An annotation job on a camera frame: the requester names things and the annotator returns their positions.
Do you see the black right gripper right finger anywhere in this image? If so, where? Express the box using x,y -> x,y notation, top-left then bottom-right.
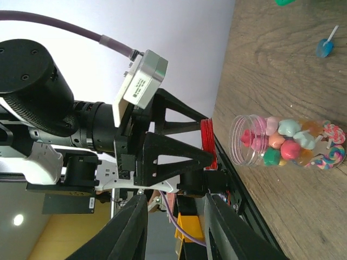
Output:
204,194 -> 287,260

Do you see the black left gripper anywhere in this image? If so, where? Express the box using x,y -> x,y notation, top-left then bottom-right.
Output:
114,88 -> 214,187

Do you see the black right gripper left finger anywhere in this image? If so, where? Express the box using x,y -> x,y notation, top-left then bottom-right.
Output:
67,195 -> 148,260

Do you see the red round lid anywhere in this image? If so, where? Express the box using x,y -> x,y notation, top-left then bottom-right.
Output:
200,118 -> 218,170

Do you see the clear plastic jar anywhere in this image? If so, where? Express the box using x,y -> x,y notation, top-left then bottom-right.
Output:
229,114 -> 346,170

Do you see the green bin with star candies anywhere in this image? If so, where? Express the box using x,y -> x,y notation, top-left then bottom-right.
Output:
275,0 -> 295,7

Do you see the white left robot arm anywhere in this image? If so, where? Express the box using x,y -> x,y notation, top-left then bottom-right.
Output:
1,39 -> 230,198

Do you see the blue lollipop on table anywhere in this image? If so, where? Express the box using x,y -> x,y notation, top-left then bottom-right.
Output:
316,25 -> 339,58

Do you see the black front mounting rail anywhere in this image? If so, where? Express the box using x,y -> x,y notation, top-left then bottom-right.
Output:
215,138 -> 287,259

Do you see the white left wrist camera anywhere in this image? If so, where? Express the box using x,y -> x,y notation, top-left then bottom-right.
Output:
112,50 -> 168,127

